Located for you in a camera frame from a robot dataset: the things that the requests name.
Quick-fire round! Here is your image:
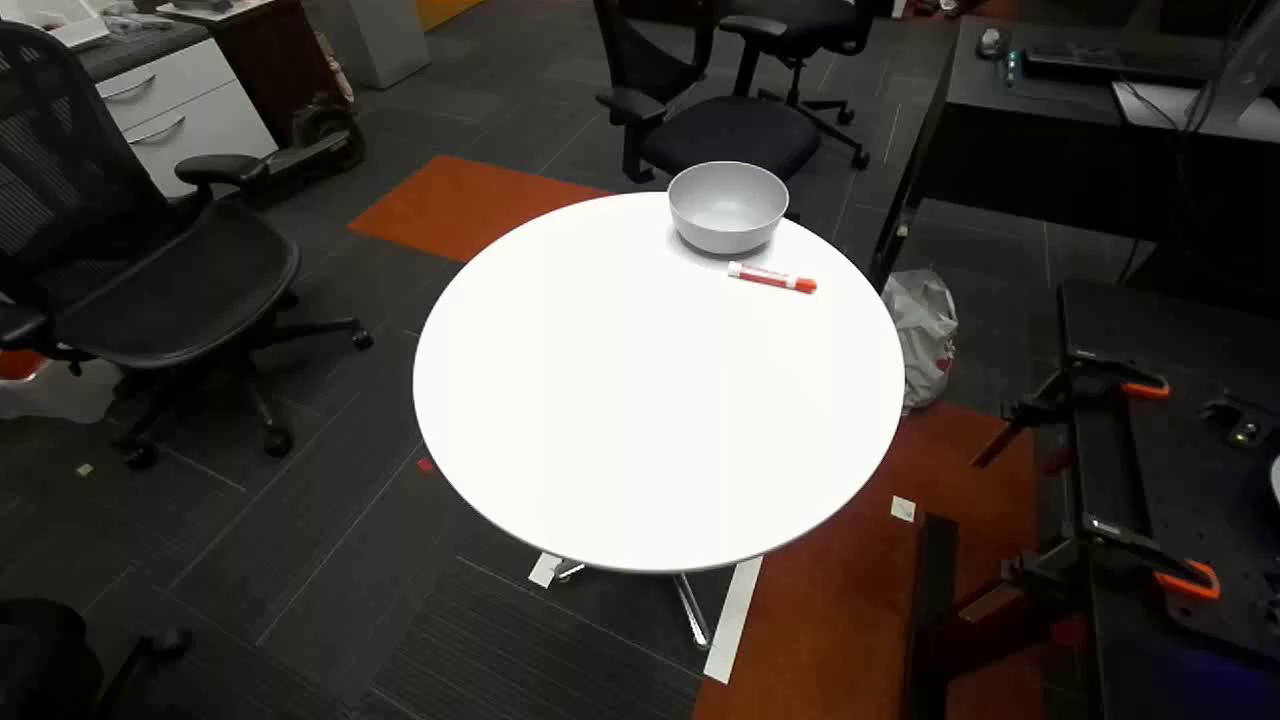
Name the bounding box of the black office chair with armrests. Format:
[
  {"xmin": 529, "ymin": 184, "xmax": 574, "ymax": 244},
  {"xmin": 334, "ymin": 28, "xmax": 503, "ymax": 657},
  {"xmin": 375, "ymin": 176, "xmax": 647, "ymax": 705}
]
[{"xmin": 718, "ymin": 0, "xmax": 898, "ymax": 171}]

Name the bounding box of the black keyboard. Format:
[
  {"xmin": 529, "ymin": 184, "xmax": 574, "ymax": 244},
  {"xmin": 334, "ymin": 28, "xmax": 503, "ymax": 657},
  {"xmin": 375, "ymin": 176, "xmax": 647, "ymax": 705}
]
[{"xmin": 1022, "ymin": 37, "xmax": 1152, "ymax": 79}]

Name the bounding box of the black desk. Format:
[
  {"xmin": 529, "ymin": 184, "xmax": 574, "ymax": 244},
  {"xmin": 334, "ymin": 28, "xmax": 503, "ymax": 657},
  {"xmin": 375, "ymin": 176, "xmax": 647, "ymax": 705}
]
[{"xmin": 870, "ymin": 10, "xmax": 1280, "ymax": 293}]

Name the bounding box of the white plastic bag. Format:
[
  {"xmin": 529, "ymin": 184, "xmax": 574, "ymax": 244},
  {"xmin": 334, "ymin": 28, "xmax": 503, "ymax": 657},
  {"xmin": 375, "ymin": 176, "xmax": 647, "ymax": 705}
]
[{"xmin": 882, "ymin": 265, "xmax": 966, "ymax": 416}]

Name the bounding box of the black padded office chair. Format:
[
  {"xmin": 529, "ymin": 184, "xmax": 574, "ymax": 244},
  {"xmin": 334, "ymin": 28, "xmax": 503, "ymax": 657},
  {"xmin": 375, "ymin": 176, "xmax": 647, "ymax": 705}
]
[{"xmin": 588, "ymin": 0, "xmax": 823, "ymax": 186}]

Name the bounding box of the white table base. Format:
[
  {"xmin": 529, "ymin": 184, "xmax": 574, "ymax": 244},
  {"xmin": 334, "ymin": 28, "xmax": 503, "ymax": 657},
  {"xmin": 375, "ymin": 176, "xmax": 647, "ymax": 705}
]
[{"xmin": 524, "ymin": 548, "xmax": 769, "ymax": 686}]

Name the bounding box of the red and white marker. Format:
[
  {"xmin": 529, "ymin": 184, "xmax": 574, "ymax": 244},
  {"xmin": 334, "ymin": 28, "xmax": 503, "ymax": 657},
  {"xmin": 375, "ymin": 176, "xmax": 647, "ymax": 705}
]
[{"xmin": 725, "ymin": 261, "xmax": 821, "ymax": 301}]

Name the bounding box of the black scooter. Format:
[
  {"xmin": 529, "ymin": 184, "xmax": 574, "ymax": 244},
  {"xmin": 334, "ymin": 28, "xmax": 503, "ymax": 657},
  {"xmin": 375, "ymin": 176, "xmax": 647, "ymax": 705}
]
[{"xmin": 235, "ymin": 100, "xmax": 368, "ymax": 201}]

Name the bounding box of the white drawer cabinet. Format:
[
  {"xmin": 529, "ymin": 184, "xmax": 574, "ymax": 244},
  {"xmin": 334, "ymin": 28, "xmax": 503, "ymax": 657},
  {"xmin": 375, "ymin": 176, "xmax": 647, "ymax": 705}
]
[{"xmin": 74, "ymin": 18, "xmax": 286, "ymax": 203}]

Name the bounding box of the grey metal bowl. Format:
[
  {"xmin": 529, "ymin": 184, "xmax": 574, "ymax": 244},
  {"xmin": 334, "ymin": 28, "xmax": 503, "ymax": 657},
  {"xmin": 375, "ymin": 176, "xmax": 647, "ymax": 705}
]
[{"xmin": 663, "ymin": 160, "xmax": 792, "ymax": 261}]

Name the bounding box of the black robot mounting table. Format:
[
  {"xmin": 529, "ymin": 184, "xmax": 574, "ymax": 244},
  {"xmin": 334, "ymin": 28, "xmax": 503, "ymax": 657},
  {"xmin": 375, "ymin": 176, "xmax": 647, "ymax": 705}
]
[{"xmin": 1055, "ymin": 274, "xmax": 1280, "ymax": 720}]

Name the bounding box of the black mesh office chair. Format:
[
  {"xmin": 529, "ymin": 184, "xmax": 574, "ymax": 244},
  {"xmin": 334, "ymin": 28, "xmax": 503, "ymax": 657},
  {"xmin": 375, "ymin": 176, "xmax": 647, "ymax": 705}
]
[{"xmin": 0, "ymin": 18, "xmax": 375, "ymax": 472}]

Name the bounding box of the dark wooden cabinet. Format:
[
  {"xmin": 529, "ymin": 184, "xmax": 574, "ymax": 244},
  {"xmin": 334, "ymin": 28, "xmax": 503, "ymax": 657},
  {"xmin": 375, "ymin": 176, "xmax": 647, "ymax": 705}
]
[{"xmin": 156, "ymin": 0, "xmax": 361, "ymax": 149}]

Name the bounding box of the black orange-handled bar clamp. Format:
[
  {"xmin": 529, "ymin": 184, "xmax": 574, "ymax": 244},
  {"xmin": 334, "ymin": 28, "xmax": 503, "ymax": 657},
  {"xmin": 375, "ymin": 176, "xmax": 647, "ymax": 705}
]
[
  {"xmin": 1005, "ymin": 517, "xmax": 1227, "ymax": 612},
  {"xmin": 973, "ymin": 346, "xmax": 1175, "ymax": 472}
]

